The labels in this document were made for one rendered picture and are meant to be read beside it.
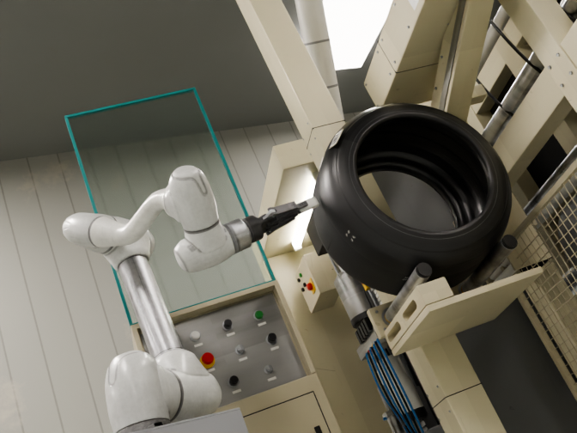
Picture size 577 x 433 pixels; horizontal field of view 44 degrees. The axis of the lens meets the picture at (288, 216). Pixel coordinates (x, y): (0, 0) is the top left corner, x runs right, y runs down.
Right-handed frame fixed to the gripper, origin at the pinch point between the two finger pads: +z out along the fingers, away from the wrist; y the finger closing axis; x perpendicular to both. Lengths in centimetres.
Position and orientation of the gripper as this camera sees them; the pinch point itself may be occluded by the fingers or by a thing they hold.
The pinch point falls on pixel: (306, 205)
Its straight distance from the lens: 213.0
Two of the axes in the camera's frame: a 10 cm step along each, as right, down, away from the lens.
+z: 8.6, -3.8, 3.5
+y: -1.4, 4.9, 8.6
